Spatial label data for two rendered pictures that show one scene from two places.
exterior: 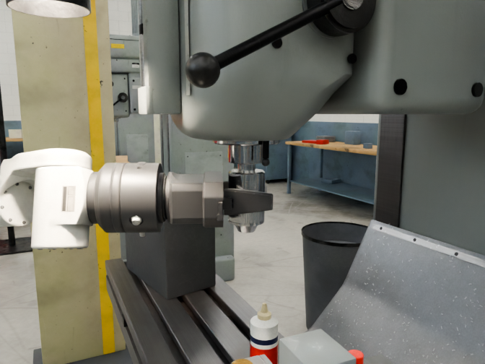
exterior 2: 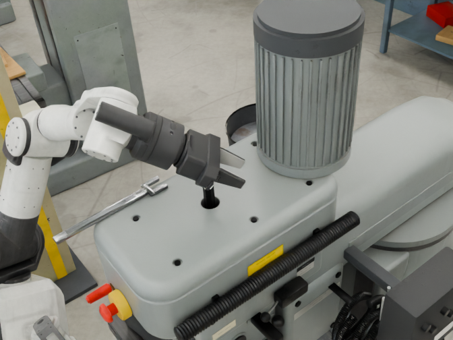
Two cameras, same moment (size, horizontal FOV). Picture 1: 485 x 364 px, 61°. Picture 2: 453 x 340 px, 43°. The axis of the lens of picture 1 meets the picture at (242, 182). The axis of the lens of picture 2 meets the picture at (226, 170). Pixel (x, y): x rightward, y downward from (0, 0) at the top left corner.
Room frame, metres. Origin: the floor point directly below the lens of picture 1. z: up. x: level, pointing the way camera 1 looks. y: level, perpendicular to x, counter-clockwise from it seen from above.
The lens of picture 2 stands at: (-0.30, 0.09, 2.67)
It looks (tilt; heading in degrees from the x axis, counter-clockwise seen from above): 40 degrees down; 351
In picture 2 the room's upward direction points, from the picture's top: 4 degrees counter-clockwise
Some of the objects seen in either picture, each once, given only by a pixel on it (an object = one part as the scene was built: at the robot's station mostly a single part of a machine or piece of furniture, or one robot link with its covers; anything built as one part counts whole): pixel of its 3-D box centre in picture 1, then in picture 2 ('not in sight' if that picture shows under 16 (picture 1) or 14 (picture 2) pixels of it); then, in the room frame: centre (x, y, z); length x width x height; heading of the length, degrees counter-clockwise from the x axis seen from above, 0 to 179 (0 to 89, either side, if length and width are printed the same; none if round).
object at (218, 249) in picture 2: not in sight; (218, 227); (0.52, -0.02, 1.81); 0.47 x 0.26 x 0.16; 116
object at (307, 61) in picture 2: not in sight; (305, 86); (0.63, -0.23, 2.05); 0.20 x 0.20 x 0.32
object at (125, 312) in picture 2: not in sight; (120, 304); (0.42, 0.20, 1.76); 0.06 x 0.02 x 0.06; 26
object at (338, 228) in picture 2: not in sight; (272, 270); (0.40, -0.10, 1.79); 0.45 x 0.04 x 0.04; 116
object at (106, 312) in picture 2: not in sight; (109, 311); (0.41, 0.22, 1.76); 0.04 x 0.03 x 0.04; 26
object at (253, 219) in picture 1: (246, 200); not in sight; (0.52, -0.01, 1.23); 0.05 x 0.05 x 0.06
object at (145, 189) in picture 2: not in sight; (110, 210); (0.54, 0.19, 1.89); 0.24 x 0.04 x 0.01; 117
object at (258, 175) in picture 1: (246, 174); not in sight; (0.52, -0.01, 1.26); 0.05 x 0.05 x 0.01
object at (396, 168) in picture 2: not in sight; (371, 178); (0.73, -0.46, 1.66); 0.80 x 0.23 x 0.20; 116
